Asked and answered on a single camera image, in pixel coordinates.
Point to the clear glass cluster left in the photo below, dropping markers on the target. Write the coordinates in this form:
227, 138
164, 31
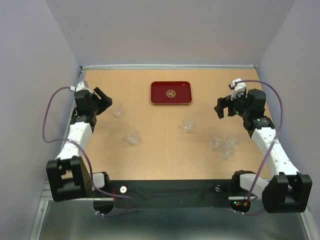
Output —
216, 141

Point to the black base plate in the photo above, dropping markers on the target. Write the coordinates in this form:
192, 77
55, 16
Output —
158, 194

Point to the aluminium frame rail back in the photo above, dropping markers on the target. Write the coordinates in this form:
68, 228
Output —
167, 66

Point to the aluminium frame rail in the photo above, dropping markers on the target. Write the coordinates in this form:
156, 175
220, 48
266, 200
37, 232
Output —
45, 199
81, 78
167, 66

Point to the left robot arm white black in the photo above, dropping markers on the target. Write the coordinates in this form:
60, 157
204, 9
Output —
70, 174

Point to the clear glass cluster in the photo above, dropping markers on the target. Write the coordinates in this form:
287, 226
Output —
226, 151
216, 141
232, 139

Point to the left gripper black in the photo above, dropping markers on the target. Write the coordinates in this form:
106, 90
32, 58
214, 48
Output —
105, 101

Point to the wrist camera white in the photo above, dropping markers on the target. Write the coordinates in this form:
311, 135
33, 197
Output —
82, 85
238, 87

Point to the aluminium frame rail front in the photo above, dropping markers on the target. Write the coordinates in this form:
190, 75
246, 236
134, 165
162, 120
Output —
45, 199

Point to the clear glass cluster front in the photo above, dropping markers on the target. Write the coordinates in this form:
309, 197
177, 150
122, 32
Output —
226, 151

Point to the red lacquer tray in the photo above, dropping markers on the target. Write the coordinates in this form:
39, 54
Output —
170, 93

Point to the clear glass cluster right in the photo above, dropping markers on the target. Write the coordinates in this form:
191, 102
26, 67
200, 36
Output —
232, 139

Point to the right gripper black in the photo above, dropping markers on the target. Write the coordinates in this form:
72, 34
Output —
226, 100

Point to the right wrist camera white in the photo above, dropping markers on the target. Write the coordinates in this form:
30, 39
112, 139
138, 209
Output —
238, 87

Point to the aluminium frame rail left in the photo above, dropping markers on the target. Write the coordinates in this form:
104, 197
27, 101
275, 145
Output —
81, 78

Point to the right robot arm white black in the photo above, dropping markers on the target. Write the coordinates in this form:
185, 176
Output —
288, 190

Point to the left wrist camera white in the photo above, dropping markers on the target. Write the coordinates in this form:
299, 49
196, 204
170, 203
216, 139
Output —
82, 85

